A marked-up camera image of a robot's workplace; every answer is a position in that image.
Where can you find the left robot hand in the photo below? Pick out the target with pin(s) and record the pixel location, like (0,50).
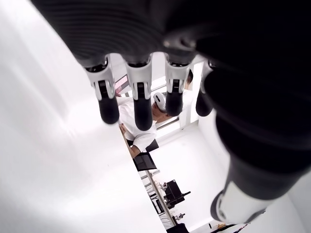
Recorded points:
(218,36)

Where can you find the white VR headset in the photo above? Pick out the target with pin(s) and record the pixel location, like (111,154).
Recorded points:
(159,99)

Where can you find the monitor with pink screen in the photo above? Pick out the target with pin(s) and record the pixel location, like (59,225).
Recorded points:
(121,83)

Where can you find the person in white shirt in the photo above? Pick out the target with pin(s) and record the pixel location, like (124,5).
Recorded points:
(127,114)

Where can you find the black laptop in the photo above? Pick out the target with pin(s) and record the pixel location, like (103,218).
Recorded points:
(145,162)

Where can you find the black equipment box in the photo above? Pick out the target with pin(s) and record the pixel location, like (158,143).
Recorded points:
(173,191)

